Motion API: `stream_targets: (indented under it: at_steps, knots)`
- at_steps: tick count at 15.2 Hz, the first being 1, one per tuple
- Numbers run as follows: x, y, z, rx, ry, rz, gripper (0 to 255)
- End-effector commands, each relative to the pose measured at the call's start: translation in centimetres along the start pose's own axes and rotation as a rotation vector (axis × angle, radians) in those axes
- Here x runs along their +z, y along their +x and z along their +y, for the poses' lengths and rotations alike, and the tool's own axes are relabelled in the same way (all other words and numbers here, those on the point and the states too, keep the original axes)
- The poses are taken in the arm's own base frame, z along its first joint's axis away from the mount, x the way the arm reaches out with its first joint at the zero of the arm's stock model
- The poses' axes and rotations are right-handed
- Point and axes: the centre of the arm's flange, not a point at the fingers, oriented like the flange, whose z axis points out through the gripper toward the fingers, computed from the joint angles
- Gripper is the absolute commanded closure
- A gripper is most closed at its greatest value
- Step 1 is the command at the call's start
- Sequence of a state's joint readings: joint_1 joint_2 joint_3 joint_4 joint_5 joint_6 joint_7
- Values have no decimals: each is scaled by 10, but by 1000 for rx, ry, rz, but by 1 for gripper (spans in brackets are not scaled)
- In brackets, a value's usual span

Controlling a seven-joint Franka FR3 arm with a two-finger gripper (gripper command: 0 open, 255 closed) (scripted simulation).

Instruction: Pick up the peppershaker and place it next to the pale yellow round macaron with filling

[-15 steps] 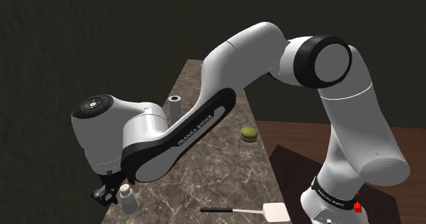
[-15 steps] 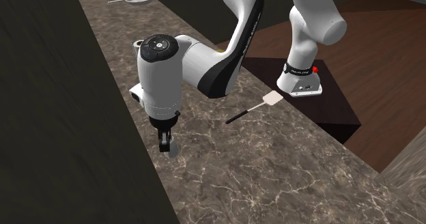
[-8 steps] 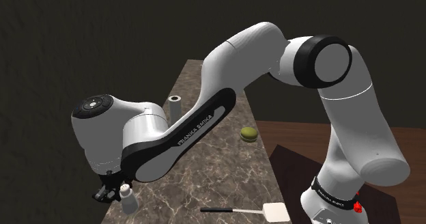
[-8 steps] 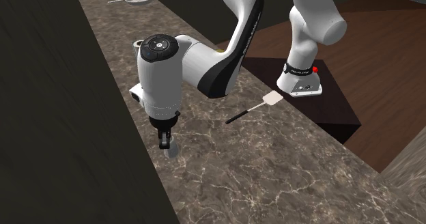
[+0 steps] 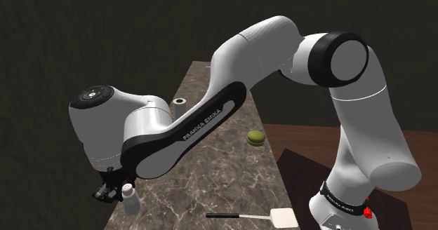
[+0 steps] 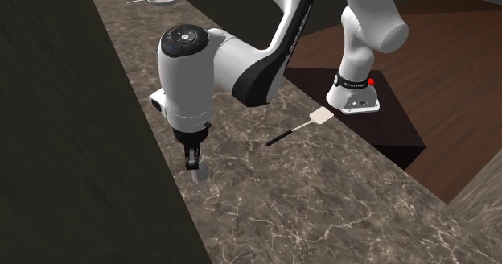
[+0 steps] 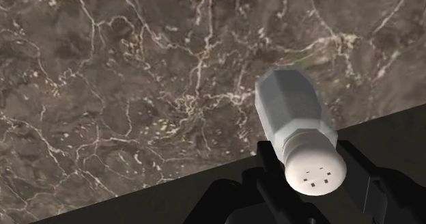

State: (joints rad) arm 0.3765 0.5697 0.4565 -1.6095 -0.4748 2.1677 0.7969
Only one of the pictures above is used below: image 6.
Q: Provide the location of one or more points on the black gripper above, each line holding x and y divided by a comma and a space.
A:
190, 136

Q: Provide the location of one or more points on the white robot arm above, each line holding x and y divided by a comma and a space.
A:
184, 86

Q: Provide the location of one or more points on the pale grey small object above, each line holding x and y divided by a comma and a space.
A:
203, 172

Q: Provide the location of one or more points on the dark robot stand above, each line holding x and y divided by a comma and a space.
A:
376, 131

